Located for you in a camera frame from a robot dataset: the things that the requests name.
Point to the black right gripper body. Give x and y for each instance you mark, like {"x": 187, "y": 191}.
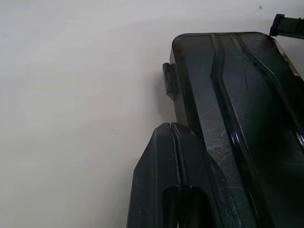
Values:
{"x": 292, "y": 28}

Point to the black screwdriver bit case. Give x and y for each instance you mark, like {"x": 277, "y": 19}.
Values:
{"x": 249, "y": 95}

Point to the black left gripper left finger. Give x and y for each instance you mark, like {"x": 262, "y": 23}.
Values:
{"x": 152, "y": 178}

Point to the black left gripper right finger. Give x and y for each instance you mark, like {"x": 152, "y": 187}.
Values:
{"x": 202, "y": 185}

